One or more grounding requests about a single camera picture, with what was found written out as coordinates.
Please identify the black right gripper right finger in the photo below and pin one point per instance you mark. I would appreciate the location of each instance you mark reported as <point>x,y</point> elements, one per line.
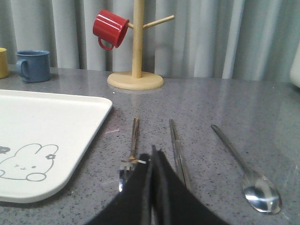
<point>174,204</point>

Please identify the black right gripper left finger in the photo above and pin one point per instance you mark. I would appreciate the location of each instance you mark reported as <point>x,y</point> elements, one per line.
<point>132,206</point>

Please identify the silver metal fork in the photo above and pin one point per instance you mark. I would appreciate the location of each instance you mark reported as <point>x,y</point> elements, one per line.
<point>128,165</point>

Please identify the wooden mug tree stand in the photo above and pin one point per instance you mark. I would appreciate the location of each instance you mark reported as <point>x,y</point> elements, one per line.
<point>136,79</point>

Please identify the grey curtain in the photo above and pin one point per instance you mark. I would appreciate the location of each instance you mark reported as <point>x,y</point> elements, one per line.
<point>238,39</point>

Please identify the cream bunny serving tray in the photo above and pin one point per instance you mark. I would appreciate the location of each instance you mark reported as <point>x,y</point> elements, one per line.
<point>43,137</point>

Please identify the blue enamel mug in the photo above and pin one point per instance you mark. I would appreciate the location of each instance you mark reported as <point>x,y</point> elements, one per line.
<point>33,65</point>

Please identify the yellow enamel mug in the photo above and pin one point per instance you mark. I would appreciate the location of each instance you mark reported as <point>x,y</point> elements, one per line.
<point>4,72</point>

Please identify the white appliance at right edge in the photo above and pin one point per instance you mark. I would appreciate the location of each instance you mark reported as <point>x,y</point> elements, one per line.
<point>295,69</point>

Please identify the red enamel mug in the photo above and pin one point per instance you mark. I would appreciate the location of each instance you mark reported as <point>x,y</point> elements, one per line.
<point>110,29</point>

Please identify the silver metal spoon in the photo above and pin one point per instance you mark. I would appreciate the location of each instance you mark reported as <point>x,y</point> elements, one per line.
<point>258,190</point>

